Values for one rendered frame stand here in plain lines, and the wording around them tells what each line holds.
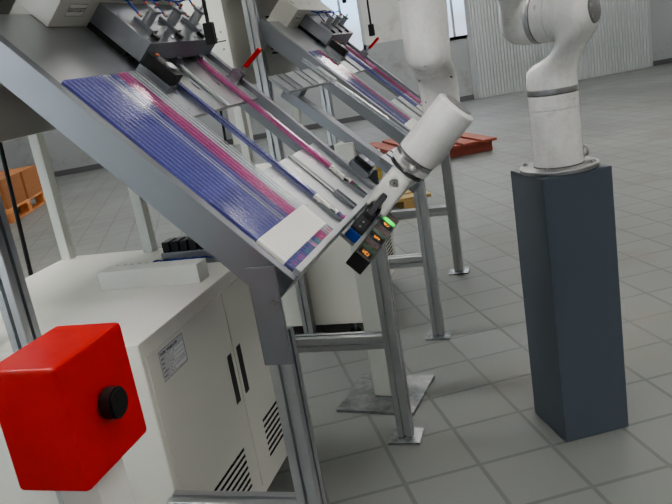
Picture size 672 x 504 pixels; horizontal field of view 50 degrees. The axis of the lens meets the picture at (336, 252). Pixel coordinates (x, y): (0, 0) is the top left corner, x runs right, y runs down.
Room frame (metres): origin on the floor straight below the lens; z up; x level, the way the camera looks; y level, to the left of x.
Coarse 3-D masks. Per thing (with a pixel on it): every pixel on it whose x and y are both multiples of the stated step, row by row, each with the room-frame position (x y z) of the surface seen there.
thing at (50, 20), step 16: (16, 0) 1.48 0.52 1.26; (32, 0) 1.47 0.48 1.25; (48, 0) 1.46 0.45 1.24; (64, 0) 1.46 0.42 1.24; (80, 0) 1.51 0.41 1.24; (96, 0) 1.56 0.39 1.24; (112, 0) 1.62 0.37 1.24; (160, 0) 1.81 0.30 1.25; (176, 0) 1.88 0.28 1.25; (48, 16) 1.46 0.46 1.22; (64, 16) 1.49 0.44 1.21; (80, 16) 1.54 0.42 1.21
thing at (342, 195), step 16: (288, 160) 1.62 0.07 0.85; (304, 160) 1.69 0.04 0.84; (272, 176) 1.49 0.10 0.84; (304, 176) 1.60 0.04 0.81; (320, 176) 1.66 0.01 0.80; (336, 176) 1.72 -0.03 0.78; (352, 176) 1.79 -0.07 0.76; (304, 192) 1.52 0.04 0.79; (320, 192) 1.57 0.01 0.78; (336, 192) 1.61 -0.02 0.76; (352, 192) 1.69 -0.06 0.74; (368, 192) 1.76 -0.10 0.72; (320, 208) 1.50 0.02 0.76; (336, 208) 1.55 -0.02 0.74; (352, 208) 1.60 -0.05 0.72; (336, 224) 1.47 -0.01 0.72
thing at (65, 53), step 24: (0, 24) 1.36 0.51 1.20; (24, 24) 1.42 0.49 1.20; (24, 48) 1.33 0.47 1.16; (48, 48) 1.39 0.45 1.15; (72, 48) 1.45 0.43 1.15; (96, 48) 1.52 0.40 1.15; (48, 72) 1.30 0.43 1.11; (72, 72) 1.36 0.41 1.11; (96, 72) 1.42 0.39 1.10; (120, 72) 1.49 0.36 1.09; (192, 72) 1.74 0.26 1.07; (216, 96) 1.70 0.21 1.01
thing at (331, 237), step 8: (360, 208) 1.57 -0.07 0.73; (352, 216) 1.50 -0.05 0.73; (344, 224) 1.44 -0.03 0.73; (336, 232) 1.38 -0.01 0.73; (328, 240) 1.33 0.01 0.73; (320, 248) 1.28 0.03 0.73; (312, 256) 1.23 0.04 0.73; (304, 264) 1.19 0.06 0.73; (296, 272) 1.16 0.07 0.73; (304, 272) 1.30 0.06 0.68; (296, 280) 1.23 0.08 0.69; (288, 288) 1.17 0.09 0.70
